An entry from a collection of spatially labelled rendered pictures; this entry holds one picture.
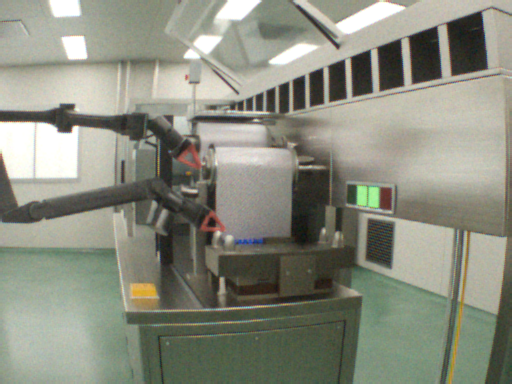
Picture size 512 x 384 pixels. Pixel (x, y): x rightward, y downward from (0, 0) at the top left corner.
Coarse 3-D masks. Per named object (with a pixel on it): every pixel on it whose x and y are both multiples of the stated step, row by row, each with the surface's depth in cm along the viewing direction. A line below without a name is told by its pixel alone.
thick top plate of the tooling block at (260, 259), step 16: (208, 256) 136; (224, 256) 125; (240, 256) 126; (256, 256) 128; (272, 256) 129; (320, 256) 133; (336, 256) 135; (352, 256) 136; (224, 272) 125; (240, 272) 127; (256, 272) 128; (272, 272) 129
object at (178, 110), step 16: (128, 112) 273; (160, 112) 239; (176, 112) 241; (176, 128) 242; (144, 144) 237; (144, 160) 238; (144, 176) 238; (176, 176) 243; (176, 192) 244; (144, 208) 239; (144, 224) 239; (176, 224) 244
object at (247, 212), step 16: (224, 192) 144; (240, 192) 146; (256, 192) 147; (272, 192) 149; (288, 192) 150; (224, 208) 145; (240, 208) 146; (256, 208) 148; (272, 208) 149; (288, 208) 151; (224, 224) 145; (240, 224) 146; (256, 224) 148; (272, 224) 149; (288, 224) 151
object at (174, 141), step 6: (168, 132) 139; (174, 132) 141; (162, 138) 140; (168, 138) 140; (174, 138) 140; (180, 138) 141; (186, 138) 139; (168, 144) 141; (174, 144) 141; (180, 144) 139; (174, 150) 139; (180, 150) 143
